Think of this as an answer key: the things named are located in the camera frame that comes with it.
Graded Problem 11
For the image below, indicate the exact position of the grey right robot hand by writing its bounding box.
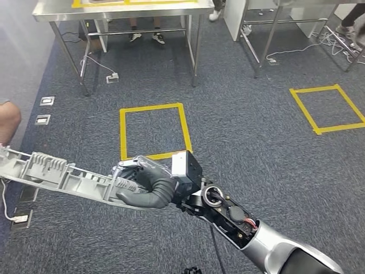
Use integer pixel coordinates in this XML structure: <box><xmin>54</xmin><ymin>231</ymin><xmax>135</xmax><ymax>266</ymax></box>
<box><xmin>112</xmin><ymin>155</ymin><xmax>171</xmax><ymax>210</ymax></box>

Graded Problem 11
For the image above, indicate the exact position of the silver plastic hubcap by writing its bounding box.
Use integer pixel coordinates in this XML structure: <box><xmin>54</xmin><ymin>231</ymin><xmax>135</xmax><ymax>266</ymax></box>
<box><xmin>0</xmin><ymin>145</ymin><xmax>149</xmax><ymax>211</ymax></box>

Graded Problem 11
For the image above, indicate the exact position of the stainless steel workbench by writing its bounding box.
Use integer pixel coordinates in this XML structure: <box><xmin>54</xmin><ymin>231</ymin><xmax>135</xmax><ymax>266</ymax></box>
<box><xmin>31</xmin><ymin>0</ymin><xmax>215</xmax><ymax>98</ymax></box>

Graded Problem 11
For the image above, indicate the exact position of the yellow floor tape square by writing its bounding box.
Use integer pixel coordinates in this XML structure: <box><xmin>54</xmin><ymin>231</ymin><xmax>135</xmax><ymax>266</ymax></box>
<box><xmin>119</xmin><ymin>102</ymin><xmax>194</xmax><ymax>162</ymax></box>
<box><xmin>289</xmin><ymin>83</ymin><xmax>365</xmax><ymax>136</ymax></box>

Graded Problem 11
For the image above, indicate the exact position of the white cabinet panel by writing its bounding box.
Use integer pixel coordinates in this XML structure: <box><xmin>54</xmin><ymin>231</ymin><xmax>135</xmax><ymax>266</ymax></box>
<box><xmin>223</xmin><ymin>0</ymin><xmax>249</xmax><ymax>42</ymax></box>

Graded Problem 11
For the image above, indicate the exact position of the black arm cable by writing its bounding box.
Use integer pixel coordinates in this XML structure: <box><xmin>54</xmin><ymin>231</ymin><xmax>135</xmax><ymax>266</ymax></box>
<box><xmin>209</xmin><ymin>224</ymin><xmax>226</xmax><ymax>274</ymax></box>

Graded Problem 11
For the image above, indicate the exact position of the white floor cable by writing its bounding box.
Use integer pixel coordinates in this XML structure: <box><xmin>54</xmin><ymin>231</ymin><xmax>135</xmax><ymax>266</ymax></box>
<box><xmin>265</xmin><ymin>30</ymin><xmax>365</xmax><ymax>66</ymax></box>
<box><xmin>0</xmin><ymin>178</ymin><xmax>29</xmax><ymax>224</ymax></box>
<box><xmin>79</xmin><ymin>54</ymin><xmax>118</xmax><ymax>82</ymax></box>

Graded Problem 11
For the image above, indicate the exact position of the steel frame table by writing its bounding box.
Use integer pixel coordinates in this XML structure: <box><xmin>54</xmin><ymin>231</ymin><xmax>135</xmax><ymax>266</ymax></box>
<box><xmin>239</xmin><ymin>0</ymin><xmax>365</xmax><ymax>79</ymax></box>

